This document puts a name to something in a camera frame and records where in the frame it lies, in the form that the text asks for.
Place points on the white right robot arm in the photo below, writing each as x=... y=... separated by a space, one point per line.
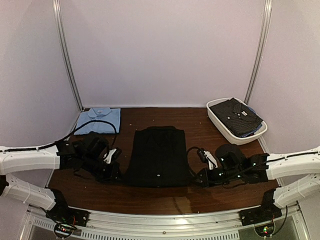
x=302 y=163

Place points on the black long sleeve shirt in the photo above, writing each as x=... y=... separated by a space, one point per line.
x=158 y=159

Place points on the right aluminium frame post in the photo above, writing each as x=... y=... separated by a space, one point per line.
x=264 y=32

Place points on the light blue folded shirt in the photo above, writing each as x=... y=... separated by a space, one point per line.
x=103 y=120

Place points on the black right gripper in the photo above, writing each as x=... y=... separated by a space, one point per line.
x=207 y=183

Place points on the front aluminium rail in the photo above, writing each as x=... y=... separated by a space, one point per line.
x=221 y=225

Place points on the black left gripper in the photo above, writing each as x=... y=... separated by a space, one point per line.
x=110 y=177

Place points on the left aluminium frame post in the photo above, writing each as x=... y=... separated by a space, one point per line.
x=65 y=53

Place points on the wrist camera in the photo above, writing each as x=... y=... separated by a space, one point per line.
x=98 y=148
x=228 y=156

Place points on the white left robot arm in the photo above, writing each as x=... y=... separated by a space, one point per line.
x=17 y=163

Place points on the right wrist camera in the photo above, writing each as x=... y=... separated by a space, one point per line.
x=228 y=156

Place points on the blue patterned shirt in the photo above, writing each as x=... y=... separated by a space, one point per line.
x=255 y=130

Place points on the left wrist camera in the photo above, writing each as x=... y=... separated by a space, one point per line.
x=98 y=148

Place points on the grey striped shirt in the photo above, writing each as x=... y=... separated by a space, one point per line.
x=236 y=116

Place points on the aluminium frame post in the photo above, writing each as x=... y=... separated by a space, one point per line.
x=264 y=32
x=65 y=53

